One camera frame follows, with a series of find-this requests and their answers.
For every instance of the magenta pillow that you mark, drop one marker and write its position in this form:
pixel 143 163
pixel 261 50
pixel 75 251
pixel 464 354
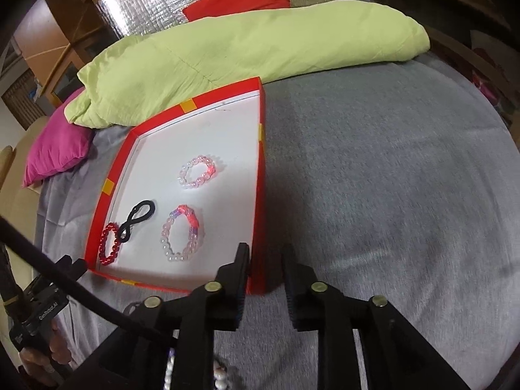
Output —
pixel 57 146

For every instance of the person's left hand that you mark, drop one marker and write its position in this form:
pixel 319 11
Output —
pixel 61 349

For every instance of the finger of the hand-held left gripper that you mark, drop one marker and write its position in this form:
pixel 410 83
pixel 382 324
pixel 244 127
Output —
pixel 75 267

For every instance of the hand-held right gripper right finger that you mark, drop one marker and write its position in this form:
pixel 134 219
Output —
pixel 292 292

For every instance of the red cardboard box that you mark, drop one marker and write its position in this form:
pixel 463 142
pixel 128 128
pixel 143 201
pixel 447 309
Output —
pixel 219 138

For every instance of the beige sofa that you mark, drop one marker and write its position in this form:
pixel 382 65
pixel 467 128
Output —
pixel 16 195

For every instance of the curved wooden shelf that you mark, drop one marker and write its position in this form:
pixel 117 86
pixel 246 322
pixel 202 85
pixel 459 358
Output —
pixel 447 36

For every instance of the light green quilt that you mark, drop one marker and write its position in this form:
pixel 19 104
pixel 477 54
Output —
pixel 243 48

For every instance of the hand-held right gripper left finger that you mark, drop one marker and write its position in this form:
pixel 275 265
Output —
pixel 237 288

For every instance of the wooden cabinet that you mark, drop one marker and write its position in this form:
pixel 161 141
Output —
pixel 40 36

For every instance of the silver foil board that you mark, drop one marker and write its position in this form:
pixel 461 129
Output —
pixel 138 8

